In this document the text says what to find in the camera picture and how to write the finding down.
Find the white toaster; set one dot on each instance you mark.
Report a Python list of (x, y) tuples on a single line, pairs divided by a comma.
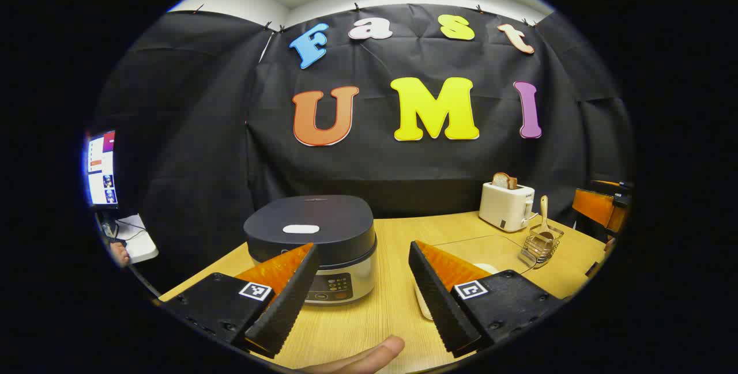
[(501, 204)]

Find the black silver rice cooker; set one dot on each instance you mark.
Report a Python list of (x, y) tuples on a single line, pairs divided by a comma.
[(323, 218)]

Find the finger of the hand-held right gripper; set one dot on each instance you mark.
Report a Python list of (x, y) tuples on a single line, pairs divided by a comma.
[(594, 206)]

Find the white side desk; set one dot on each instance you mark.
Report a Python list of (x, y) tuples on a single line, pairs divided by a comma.
[(141, 247)]

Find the computer monitor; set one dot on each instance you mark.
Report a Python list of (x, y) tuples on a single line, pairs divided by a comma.
[(101, 166)]

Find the toasted bread slice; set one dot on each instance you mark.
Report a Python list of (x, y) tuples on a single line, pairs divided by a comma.
[(512, 183), (499, 181)]

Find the small black block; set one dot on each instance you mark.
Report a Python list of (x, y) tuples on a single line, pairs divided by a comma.
[(594, 270)]

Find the wooden spoon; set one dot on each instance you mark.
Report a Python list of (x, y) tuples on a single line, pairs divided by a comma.
[(544, 212)]

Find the black backdrop cloth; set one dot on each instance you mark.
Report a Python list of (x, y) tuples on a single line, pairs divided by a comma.
[(375, 161)]

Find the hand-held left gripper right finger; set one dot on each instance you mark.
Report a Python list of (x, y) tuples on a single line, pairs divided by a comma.
[(438, 305)]

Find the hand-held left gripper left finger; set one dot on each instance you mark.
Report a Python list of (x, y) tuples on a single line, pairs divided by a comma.
[(288, 305)]

